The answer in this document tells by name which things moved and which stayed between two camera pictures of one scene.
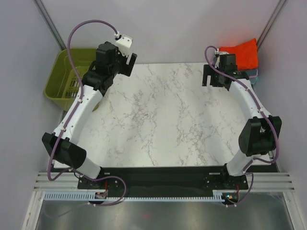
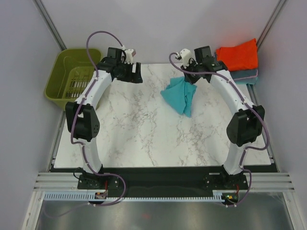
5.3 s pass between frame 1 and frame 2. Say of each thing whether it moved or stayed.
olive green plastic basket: stayed
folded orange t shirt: stayed
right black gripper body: moved
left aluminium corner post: stayed
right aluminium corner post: stayed
